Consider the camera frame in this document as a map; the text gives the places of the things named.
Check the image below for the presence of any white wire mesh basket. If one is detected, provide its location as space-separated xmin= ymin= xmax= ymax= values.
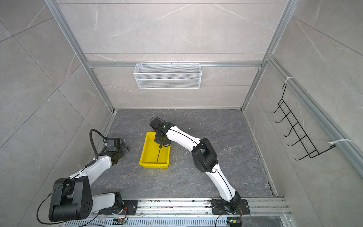
xmin=133 ymin=63 xmax=202 ymax=89

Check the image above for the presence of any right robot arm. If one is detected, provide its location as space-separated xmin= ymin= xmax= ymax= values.
xmin=150 ymin=118 xmax=241 ymax=214

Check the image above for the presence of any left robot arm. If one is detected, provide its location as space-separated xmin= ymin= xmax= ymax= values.
xmin=48 ymin=138 xmax=129 ymax=222

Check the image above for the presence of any aluminium mounting rail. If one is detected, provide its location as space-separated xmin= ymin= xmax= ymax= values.
xmin=123 ymin=198 xmax=292 ymax=218

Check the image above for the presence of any yellow plastic bin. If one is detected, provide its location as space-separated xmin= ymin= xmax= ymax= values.
xmin=139 ymin=132 xmax=171 ymax=169

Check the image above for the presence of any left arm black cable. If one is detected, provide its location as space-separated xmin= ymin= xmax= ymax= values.
xmin=36 ymin=129 xmax=108 ymax=225

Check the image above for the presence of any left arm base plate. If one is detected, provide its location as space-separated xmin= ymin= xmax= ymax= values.
xmin=98 ymin=200 xmax=139 ymax=216

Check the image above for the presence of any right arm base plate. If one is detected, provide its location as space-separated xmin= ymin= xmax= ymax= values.
xmin=210 ymin=199 xmax=251 ymax=215

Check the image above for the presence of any black wire hook rack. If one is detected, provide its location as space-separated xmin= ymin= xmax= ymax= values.
xmin=270 ymin=84 xmax=337 ymax=161

